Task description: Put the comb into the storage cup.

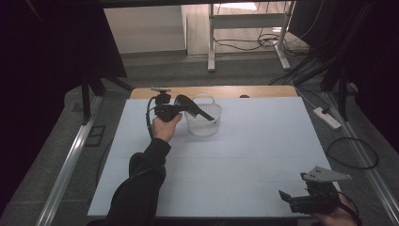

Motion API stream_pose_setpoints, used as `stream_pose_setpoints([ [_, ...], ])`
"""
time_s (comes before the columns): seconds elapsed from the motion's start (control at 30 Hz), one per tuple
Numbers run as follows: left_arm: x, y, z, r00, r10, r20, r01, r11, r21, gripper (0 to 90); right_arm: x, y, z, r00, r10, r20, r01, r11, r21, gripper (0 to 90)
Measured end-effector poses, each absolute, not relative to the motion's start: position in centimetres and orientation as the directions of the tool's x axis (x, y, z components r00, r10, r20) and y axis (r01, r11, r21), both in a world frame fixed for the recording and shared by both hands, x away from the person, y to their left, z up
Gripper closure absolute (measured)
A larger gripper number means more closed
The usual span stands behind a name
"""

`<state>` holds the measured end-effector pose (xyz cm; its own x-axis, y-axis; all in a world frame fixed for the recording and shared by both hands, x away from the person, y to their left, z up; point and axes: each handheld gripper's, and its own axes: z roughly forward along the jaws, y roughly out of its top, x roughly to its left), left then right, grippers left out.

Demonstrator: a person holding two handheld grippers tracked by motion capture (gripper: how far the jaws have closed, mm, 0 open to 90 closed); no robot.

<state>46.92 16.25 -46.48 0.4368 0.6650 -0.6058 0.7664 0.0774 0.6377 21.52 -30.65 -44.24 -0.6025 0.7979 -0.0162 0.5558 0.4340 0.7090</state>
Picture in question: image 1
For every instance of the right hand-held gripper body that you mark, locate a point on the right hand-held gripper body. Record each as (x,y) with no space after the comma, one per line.
(316,194)

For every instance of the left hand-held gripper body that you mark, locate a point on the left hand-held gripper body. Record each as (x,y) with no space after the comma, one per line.
(166,111)

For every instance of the white plastic basket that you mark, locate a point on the white plastic basket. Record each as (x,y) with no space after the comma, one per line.
(204,127)

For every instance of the person's left hand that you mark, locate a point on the person's left hand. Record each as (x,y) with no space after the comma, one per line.
(163,128)

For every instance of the person's right hand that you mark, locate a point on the person's right hand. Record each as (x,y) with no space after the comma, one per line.
(332,218)

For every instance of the white power strip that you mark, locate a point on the white power strip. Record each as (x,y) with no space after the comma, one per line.
(327,118)

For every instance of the small black knob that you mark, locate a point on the small black knob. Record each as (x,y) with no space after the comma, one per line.
(244,96)

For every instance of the black metal stand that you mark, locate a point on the black metal stand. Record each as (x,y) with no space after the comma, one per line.
(342,94)
(86,100)

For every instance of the black curtain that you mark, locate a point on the black curtain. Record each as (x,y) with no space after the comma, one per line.
(47,47)

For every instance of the aluminium rail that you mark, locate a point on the aluminium rail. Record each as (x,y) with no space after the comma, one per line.
(373,175)
(69,169)

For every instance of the white metal desk frame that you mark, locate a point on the white metal desk frame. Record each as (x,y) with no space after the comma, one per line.
(211,37)

